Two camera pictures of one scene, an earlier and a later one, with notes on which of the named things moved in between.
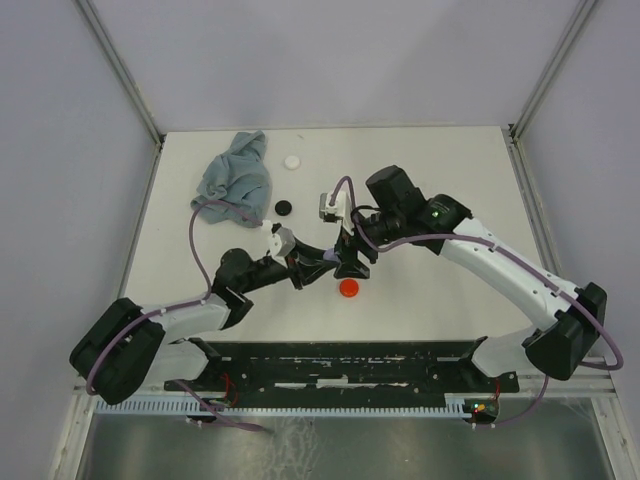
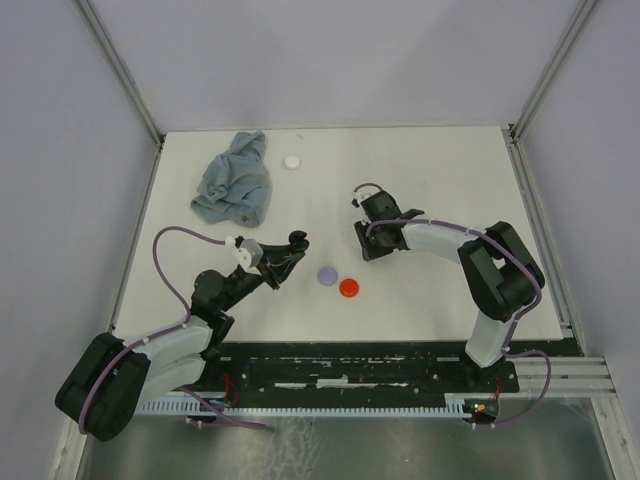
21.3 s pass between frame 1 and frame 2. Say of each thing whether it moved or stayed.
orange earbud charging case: stayed
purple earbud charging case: moved
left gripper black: moved
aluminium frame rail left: stayed
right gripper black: moved
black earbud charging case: moved
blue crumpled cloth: stayed
